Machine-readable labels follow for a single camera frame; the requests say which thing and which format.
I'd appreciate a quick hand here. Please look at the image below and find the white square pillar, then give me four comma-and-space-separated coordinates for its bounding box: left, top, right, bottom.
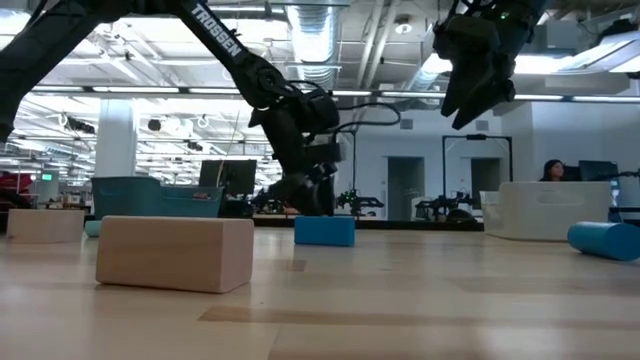
94, 98, 140, 179

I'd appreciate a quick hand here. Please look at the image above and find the translucent white plastic bin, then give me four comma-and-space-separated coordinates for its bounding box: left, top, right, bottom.
479, 180, 612, 243

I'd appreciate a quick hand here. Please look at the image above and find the blue rectangular block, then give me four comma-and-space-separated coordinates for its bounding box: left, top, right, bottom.
293, 215, 357, 248

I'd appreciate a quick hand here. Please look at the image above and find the natural wooden arch block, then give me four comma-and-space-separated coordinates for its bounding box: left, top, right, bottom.
6, 208, 86, 245

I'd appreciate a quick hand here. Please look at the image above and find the black aluminium table frame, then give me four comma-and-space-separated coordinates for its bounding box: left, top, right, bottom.
0, 213, 640, 232

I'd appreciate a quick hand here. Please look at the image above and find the person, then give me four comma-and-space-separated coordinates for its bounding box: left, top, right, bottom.
538, 158, 569, 182

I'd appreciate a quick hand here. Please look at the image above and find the blue cylinder block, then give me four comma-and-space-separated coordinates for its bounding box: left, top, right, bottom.
566, 221, 640, 263

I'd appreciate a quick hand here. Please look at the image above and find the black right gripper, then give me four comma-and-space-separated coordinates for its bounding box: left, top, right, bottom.
433, 13, 517, 131

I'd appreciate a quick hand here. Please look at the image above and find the natural wooden rectangular block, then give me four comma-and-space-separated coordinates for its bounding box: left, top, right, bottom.
95, 215, 255, 295

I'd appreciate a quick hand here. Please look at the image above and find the black metal frame stand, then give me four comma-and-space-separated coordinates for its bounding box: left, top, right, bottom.
349, 130, 358, 190
441, 133, 514, 184

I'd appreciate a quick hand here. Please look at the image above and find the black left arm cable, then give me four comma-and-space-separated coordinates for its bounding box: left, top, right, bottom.
332, 102, 402, 137

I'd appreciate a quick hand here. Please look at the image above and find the silver round ventilation duct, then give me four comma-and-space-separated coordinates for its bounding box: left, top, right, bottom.
285, 0, 344, 91

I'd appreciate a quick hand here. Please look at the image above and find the long ceiling light bar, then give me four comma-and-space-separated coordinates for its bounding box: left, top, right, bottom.
0, 84, 640, 104

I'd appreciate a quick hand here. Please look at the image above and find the dark teal plastic bin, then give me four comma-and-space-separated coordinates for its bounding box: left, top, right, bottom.
90, 175, 225, 222

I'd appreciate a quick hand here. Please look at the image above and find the black computer monitor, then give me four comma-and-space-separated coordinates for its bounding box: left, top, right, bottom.
198, 159, 258, 197
578, 159, 620, 182

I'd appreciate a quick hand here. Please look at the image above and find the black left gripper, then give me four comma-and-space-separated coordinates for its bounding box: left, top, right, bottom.
262, 124, 342, 217

